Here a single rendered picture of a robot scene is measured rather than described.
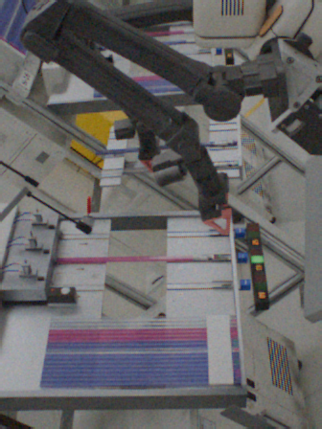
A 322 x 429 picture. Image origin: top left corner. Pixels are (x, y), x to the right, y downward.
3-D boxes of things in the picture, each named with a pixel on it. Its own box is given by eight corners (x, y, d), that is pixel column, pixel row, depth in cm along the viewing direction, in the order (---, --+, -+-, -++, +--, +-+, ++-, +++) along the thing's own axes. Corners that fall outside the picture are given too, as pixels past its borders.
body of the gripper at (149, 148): (138, 162, 222) (134, 144, 217) (141, 144, 229) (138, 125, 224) (158, 161, 221) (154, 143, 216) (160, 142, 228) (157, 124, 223)
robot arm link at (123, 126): (147, 124, 208) (146, 101, 212) (110, 128, 209) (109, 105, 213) (152, 144, 218) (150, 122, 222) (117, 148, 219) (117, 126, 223)
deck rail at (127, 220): (230, 224, 219) (230, 209, 215) (230, 228, 218) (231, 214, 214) (14, 228, 222) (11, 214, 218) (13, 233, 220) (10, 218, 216)
